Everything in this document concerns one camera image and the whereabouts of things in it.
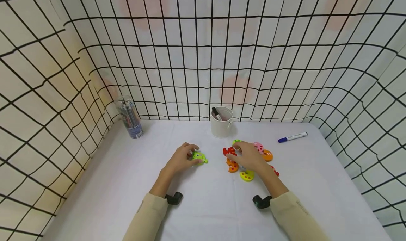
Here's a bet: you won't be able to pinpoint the person's right forearm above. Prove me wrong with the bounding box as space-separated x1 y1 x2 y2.
258 166 331 241

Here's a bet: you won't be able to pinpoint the white metal bucket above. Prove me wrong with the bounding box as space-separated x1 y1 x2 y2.
210 106 234 139

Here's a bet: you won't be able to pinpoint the orange toy piece, red dots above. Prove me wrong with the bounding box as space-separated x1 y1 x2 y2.
226 157 239 173

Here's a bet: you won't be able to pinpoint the clear plastic cylinder, blue label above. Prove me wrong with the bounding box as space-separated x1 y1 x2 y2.
115 95 144 139

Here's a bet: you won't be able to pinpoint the bundle of dark pencils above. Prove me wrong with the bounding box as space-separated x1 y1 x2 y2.
117 100 140 129

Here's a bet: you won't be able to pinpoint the person's left hand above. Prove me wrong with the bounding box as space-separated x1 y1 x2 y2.
165 142 203 175

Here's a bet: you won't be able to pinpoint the person's right hand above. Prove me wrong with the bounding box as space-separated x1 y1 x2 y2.
226 141 270 175

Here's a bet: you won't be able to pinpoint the green fish-shaped toy piece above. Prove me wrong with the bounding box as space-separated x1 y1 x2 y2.
192 151 209 165

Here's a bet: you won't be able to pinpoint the person's left forearm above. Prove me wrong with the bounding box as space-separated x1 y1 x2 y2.
122 167 176 241

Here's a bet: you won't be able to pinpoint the white marker, blue cap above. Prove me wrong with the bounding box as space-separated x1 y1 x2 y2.
278 132 308 143

